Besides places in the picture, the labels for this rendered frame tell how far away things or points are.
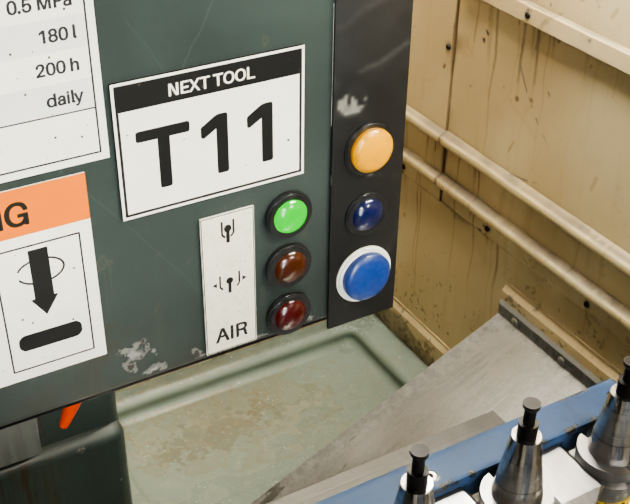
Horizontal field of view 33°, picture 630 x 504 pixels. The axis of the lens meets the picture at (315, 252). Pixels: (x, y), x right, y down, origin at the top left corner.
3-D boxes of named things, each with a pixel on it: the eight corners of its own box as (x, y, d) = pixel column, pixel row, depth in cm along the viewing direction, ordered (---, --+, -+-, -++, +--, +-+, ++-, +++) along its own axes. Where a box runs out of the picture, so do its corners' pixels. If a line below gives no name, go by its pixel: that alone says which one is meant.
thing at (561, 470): (612, 498, 92) (614, 492, 92) (566, 521, 90) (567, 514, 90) (559, 449, 97) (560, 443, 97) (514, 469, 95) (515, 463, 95)
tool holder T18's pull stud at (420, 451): (422, 472, 83) (425, 440, 81) (431, 488, 82) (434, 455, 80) (402, 477, 82) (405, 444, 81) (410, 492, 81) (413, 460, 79)
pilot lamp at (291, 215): (310, 230, 55) (311, 194, 54) (274, 241, 54) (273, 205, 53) (305, 225, 56) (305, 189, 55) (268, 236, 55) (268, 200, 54)
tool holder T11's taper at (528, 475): (522, 468, 93) (532, 410, 89) (553, 501, 90) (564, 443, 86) (480, 484, 91) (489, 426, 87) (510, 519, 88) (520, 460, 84)
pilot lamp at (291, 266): (310, 280, 57) (310, 246, 56) (274, 291, 56) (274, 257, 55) (304, 274, 58) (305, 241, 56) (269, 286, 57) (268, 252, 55)
